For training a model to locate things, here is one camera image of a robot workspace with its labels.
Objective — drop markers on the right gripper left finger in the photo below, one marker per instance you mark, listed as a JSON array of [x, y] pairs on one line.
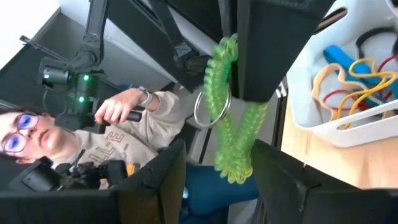
[[155, 186]]

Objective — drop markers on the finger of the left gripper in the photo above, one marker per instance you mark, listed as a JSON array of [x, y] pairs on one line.
[[189, 59], [273, 46]]

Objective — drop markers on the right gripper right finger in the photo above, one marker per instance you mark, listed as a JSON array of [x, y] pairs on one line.
[[280, 186]]

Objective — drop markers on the wide black rubber band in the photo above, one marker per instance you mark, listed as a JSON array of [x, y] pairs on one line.
[[373, 30]]

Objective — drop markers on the white plastic bin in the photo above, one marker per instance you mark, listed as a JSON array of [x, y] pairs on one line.
[[367, 130]]

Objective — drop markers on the thin yellow rubber band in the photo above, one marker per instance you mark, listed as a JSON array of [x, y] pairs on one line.
[[373, 88]]

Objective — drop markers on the person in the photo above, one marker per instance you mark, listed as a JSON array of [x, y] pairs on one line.
[[130, 146]]

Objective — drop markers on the person's wrist watch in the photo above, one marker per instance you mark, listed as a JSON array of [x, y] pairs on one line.
[[147, 98]]

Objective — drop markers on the person's hand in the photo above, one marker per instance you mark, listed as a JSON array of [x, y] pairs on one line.
[[115, 107]]

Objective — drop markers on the person's eyeglasses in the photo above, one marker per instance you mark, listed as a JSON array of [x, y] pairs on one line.
[[18, 133]]

